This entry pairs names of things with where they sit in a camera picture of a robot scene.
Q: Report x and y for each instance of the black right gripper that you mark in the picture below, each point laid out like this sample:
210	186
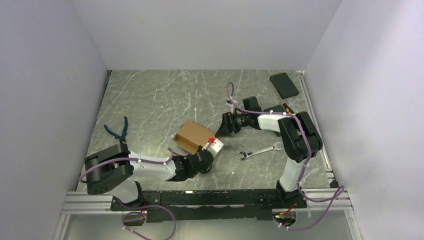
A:
226	126

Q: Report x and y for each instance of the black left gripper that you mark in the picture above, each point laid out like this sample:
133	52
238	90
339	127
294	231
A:
205	170

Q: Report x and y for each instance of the brown cardboard paper box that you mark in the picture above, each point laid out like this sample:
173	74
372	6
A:
192	135

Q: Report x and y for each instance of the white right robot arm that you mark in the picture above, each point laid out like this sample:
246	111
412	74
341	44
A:
300	138

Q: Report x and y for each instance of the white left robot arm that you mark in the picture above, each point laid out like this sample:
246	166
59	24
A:
109	170

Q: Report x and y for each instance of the black flat box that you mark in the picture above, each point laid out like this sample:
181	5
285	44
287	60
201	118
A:
283	85

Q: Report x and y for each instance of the silver combination wrench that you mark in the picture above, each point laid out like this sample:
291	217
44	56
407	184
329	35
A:
277	146

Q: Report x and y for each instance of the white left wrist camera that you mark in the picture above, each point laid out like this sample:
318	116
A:
213	145

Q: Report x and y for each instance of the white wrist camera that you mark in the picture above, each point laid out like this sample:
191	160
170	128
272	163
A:
213	145
231	102

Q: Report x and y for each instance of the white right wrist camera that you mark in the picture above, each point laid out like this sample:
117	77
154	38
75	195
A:
231	102

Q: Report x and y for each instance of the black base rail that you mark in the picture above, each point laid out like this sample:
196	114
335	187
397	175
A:
259	204

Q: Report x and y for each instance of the aluminium frame rail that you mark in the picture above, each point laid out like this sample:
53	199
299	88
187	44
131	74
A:
318	199

